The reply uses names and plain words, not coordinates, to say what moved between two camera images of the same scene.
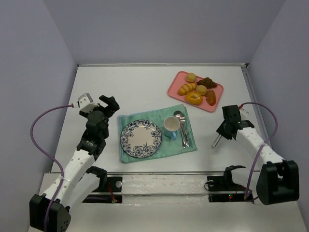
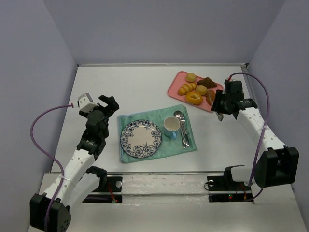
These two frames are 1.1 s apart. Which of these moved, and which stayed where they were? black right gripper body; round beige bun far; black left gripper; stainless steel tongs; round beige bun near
Moved: stainless steel tongs; black right gripper body
Stayed: black left gripper; round beige bun near; round beige bun far
